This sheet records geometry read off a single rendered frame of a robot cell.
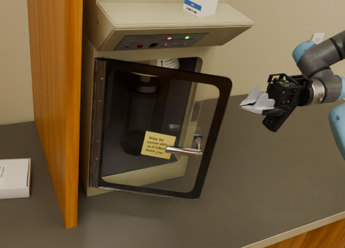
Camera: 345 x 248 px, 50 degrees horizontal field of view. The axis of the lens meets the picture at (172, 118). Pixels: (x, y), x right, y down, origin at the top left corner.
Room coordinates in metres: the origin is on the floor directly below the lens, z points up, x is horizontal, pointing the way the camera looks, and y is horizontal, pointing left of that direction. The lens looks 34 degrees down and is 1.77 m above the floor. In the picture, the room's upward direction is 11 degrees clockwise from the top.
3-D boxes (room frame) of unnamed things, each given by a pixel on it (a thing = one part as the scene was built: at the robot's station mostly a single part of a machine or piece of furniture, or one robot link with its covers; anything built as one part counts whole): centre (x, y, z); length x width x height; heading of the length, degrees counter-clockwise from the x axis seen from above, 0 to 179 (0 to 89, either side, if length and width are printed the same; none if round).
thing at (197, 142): (0.71, -0.04, 1.20); 0.10 x 0.05 x 0.03; 95
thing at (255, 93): (0.85, -0.19, 1.30); 0.09 x 0.03 x 0.06; 123
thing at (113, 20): (0.76, 0.03, 1.46); 0.32 x 0.11 x 0.10; 122
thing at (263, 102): (0.82, -0.21, 1.30); 0.09 x 0.03 x 0.06; 123
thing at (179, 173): (0.74, 0.03, 1.19); 0.30 x 0.01 x 0.40; 95
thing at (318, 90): (0.94, -0.36, 1.30); 0.08 x 0.05 x 0.08; 33
